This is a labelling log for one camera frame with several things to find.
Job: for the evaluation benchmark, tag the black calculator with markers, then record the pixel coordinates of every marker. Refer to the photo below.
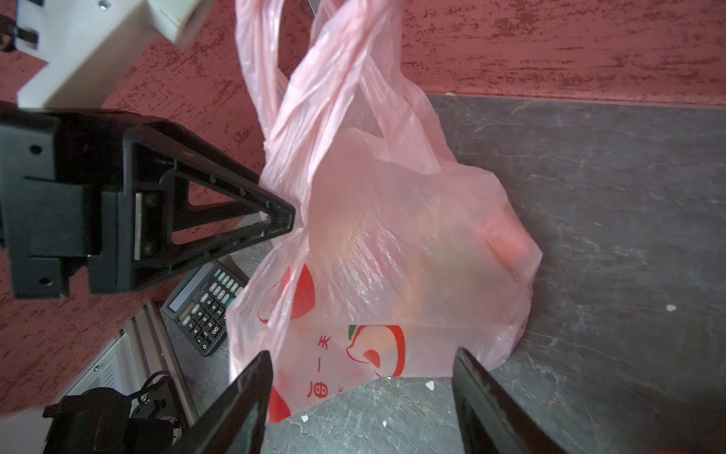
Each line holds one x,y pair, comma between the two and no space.
199,304

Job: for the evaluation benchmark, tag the pink plastic bag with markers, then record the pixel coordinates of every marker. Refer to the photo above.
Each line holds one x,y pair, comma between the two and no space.
398,255

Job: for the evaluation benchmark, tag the aluminium front rail frame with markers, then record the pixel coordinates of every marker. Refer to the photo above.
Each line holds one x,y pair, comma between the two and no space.
141,348

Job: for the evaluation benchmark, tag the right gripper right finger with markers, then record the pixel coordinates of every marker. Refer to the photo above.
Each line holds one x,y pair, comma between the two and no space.
490,421

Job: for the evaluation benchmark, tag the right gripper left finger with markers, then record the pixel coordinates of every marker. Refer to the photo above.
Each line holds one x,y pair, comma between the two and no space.
236,422

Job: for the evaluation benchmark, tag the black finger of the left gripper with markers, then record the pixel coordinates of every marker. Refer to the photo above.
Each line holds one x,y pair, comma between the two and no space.
171,203

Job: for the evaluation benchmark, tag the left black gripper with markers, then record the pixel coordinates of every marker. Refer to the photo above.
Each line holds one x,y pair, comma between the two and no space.
64,202

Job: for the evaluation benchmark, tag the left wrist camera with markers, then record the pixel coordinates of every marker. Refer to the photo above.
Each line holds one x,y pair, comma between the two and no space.
89,46

